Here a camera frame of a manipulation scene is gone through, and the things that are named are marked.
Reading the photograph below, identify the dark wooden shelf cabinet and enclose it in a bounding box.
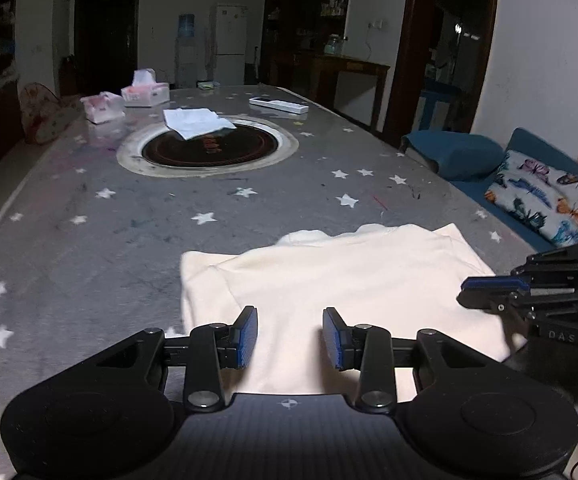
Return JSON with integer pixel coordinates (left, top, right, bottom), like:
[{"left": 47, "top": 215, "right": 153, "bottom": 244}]
[{"left": 258, "top": 0, "right": 348, "bottom": 93}]

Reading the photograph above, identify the butterfly print pillow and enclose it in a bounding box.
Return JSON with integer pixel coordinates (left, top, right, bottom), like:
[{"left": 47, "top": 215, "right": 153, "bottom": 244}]
[{"left": 484, "top": 150, "right": 578, "bottom": 247}]

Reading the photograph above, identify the water dispenser with blue bottle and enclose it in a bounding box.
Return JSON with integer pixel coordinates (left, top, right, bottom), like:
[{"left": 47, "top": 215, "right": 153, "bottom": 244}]
[{"left": 175, "top": 13, "right": 198, "bottom": 88}]

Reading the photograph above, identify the white refrigerator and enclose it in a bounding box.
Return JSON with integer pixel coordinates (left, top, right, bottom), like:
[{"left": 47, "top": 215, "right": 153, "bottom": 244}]
[{"left": 211, "top": 4, "right": 248, "bottom": 86}]

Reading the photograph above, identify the round black induction cooktop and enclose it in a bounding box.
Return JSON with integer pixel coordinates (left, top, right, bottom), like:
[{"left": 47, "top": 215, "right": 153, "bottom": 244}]
[{"left": 116, "top": 115, "right": 300, "bottom": 179}]

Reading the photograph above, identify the white paper on cooktop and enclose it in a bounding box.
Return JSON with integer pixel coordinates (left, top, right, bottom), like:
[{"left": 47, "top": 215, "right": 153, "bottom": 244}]
[{"left": 163, "top": 108, "right": 236, "bottom": 140}]

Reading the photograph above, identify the small white pink tissue pack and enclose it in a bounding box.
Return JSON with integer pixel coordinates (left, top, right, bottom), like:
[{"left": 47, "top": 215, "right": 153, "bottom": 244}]
[{"left": 80, "top": 92, "right": 125, "bottom": 125}]

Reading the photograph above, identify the white remote control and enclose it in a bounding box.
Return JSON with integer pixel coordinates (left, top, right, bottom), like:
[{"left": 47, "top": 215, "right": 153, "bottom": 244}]
[{"left": 249, "top": 96, "right": 308, "bottom": 115}]

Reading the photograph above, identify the dark wooden side table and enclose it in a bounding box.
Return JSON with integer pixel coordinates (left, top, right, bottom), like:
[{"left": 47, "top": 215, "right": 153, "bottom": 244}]
[{"left": 307, "top": 54, "right": 390, "bottom": 130}]

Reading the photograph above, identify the cream garment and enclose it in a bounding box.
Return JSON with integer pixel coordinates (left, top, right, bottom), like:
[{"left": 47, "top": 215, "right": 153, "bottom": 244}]
[{"left": 180, "top": 224, "right": 525, "bottom": 396}]

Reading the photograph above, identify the floral fabric basket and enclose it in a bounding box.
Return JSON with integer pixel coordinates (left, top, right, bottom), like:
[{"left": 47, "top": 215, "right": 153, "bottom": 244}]
[{"left": 19, "top": 82, "right": 83, "bottom": 145}]

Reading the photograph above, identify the white pink tissue box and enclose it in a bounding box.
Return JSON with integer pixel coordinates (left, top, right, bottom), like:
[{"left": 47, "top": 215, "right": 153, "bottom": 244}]
[{"left": 121, "top": 68, "right": 170, "bottom": 107}]

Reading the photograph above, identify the blue sofa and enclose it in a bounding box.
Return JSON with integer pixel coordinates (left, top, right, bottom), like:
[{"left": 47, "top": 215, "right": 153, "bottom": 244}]
[{"left": 402, "top": 128, "right": 578, "bottom": 252}]

